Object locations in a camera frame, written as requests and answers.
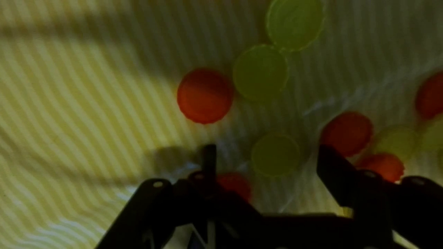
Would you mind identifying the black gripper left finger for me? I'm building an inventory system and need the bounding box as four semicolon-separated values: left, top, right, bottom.
95;144;258;249

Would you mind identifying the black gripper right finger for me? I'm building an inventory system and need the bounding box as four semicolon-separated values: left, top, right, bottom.
316;145;443;249

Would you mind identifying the yellow game chip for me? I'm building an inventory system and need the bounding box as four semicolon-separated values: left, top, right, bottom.
250;133;301;177

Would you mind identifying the red chip lower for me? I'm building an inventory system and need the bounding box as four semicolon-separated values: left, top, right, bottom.
355;153;404;182

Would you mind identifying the red chip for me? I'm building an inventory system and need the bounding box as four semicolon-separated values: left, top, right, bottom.
319;112;372;156
177;68;233;124
415;72;443;119
355;153;404;182

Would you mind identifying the red chip middle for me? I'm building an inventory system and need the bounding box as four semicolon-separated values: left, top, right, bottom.
319;112;372;156

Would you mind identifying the red chip left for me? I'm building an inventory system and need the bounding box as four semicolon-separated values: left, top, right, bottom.
177;68;233;124

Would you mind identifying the red chip right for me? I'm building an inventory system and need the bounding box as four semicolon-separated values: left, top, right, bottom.
415;72;443;119

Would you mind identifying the yellow bed duvet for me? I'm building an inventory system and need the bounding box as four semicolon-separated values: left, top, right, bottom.
0;0;443;249

